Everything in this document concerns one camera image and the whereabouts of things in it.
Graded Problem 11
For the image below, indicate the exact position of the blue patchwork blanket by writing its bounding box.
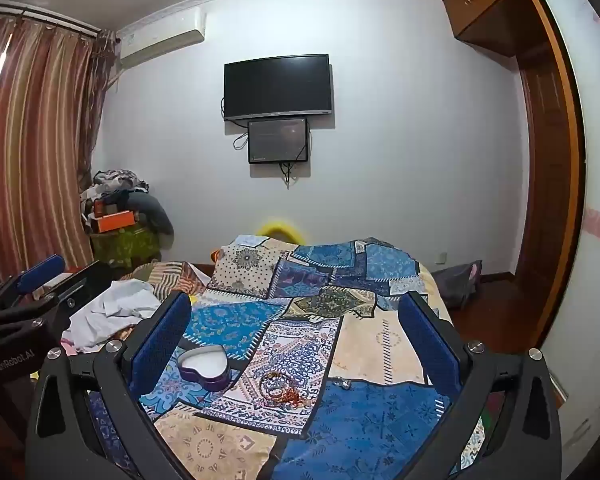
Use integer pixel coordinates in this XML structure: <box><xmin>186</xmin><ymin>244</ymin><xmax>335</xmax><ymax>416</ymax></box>
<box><xmin>87</xmin><ymin>235</ymin><xmax>486</xmax><ymax>480</ymax></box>

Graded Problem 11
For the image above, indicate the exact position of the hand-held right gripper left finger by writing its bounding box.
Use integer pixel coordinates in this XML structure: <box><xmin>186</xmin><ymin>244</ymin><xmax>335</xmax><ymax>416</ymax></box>
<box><xmin>24</xmin><ymin>290</ymin><xmax>193</xmax><ymax>480</ymax></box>

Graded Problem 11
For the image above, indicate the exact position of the large black wall television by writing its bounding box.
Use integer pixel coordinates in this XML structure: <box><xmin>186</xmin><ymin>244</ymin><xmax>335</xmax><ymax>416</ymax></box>
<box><xmin>223</xmin><ymin>53</ymin><xmax>335</xmax><ymax>122</ymax></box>

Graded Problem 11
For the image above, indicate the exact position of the brown wooden door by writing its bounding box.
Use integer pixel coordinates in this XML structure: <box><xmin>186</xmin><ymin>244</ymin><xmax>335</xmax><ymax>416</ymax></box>
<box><xmin>517</xmin><ymin>55</ymin><xmax>587</xmax><ymax>342</ymax></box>

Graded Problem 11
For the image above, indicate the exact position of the wooden overhead cabinet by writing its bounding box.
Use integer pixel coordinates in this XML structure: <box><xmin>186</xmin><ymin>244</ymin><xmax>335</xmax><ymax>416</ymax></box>
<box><xmin>442</xmin><ymin>0</ymin><xmax>556</xmax><ymax>44</ymax></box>

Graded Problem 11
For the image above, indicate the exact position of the yellow plastic object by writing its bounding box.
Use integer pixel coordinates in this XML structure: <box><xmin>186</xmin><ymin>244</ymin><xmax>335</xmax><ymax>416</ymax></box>
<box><xmin>256</xmin><ymin>218</ymin><xmax>306</xmax><ymax>241</ymax></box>

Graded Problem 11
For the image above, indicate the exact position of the black hanging cable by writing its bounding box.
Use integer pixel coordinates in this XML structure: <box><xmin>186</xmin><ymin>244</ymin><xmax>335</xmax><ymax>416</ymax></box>
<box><xmin>278</xmin><ymin>160</ymin><xmax>301</xmax><ymax>187</ymax></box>

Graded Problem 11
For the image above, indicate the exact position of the brown striped bedsheet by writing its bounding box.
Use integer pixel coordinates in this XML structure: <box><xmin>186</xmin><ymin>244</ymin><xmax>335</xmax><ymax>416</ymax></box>
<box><xmin>120</xmin><ymin>260</ymin><xmax>207</xmax><ymax>297</ymax></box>

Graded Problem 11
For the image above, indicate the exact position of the white wardrobe sliding door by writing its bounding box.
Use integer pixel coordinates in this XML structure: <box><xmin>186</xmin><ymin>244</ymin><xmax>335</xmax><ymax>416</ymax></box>
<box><xmin>539</xmin><ymin>0</ymin><xmax>600</xmax><ymax>453</ymax></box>

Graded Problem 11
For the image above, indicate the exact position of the white curtain rail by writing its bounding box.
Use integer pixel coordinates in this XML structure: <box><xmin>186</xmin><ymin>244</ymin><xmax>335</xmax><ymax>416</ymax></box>
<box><xmin>0</xmin><ymin>2</ymin><xmax>102</xmax><ymax>37</ymax></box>

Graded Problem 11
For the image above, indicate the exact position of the red bead bracelet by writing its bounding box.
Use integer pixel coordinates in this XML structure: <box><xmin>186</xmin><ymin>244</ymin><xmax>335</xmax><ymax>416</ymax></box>
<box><xmin>259</xmin><ymin>371</ymin><xmax>312</xmax><ymax>409</ymax></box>

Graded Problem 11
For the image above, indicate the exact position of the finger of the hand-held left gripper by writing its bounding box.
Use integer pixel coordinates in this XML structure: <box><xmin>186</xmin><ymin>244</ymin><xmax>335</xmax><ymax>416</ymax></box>
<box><xmin>0</xmin><ymin>254</ymin><xmax>67</xmax><ymax>311</ymax></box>
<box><xmin>0</xmin><ymin>260</ymin><xmax>115</xmax><ymax>333</ymax></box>

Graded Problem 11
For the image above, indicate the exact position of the white cloth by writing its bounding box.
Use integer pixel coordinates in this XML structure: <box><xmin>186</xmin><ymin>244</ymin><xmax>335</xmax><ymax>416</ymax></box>
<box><xmin>69</xmin><ymin>279</ymin><xmax>162</xmax><ymax>353</ymax></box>

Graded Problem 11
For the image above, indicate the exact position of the brown striped curtain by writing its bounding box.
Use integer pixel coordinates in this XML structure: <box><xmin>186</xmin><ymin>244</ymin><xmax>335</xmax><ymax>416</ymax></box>
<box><xmin>0</xmin><ymin>7</ymin><xmax>116</xmax><ymax>276</ymax></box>

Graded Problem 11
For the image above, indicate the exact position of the orange box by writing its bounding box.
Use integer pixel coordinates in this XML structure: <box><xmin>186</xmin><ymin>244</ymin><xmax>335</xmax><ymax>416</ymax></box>
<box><xmin>91</xmin><ymin>210</ymin><xmax>140</xmax><ymax>235</ymax></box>

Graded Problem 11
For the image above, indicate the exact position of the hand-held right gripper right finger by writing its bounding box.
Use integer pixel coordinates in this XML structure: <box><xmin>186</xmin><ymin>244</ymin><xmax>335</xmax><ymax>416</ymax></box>
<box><xmin>398</xmin><ymin>290</ymin><xmax>565</xmax><ymax>480</ymax></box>

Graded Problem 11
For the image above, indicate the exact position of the small black wall monitor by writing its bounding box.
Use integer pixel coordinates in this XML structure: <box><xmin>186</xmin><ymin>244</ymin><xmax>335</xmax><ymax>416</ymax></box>
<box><xmin>247</xmin><ymin>117</ymin><xmax>310</xmax><ymax>164</ymax></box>

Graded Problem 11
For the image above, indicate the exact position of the purple heart-shaped box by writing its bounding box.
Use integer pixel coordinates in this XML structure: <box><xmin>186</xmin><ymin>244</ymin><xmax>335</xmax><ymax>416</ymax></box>
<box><xmin>177</xmin><ymin>345</ymin><xmax>231</xmax><ymax>391</ymax></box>

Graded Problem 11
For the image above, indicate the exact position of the pile of clothes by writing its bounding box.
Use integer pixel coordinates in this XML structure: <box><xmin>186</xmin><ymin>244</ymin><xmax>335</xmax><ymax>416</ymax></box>
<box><xmin>80</xmin><ymin>169</ymin><xmax>175</xmax><ymax>237</ymax></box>

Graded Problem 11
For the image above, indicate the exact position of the white air conditioner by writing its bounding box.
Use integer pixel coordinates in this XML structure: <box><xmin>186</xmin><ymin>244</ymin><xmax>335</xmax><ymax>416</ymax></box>
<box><xmin>119</xmin><ymin>10</ymin><xmax>207</xmax><ymax>68</ymax></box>

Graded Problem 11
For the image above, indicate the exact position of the grey bag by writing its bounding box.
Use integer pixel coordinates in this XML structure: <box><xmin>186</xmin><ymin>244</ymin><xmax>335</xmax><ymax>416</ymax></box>
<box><xmin>432</xmin><ymin>260</ymin><xmax>483</xmax><ymax>311</ymax></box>

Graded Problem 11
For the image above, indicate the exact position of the green patterned cloth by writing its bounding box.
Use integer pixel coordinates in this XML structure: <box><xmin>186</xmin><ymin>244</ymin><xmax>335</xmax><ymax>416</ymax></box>
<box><xmin>90</xmin><ymin>227</ymin><xmax>162</xmax><ymax>266</ymax></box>

